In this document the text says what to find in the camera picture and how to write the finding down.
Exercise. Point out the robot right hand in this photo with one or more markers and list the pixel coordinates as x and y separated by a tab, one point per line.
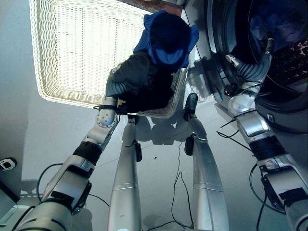
252	69

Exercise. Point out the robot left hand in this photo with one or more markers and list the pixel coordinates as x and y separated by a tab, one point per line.
120	77

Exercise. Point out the black garment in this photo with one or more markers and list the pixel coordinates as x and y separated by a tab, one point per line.
146	91

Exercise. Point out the blue garment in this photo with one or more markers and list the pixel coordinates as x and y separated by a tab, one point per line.
168	51

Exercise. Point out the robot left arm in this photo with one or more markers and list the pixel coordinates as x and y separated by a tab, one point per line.
72	173

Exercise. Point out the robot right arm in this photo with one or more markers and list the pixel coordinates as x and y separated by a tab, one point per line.
262	134

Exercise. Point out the silver washing machine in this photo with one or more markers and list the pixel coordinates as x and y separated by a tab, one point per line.
281	108

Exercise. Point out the blue clothes in drum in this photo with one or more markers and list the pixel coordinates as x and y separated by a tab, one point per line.
279	24

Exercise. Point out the dark patterned garment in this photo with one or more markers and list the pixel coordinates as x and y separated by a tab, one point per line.
291	62

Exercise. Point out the white wicker laundry basket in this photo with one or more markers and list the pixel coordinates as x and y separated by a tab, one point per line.
79	48

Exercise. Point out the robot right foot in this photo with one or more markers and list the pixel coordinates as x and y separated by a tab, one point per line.
191	103

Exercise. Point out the brown wooden furniture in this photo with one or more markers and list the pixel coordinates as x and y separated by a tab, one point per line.
166	4

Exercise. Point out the robot left leg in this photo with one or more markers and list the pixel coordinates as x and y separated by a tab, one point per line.
125	180

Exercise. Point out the robot leg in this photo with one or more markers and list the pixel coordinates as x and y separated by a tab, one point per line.
125	180
207	173

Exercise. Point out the robot right leg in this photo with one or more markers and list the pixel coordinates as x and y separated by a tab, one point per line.
207	173

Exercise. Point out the black and white device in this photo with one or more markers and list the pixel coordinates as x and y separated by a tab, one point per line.
7	164

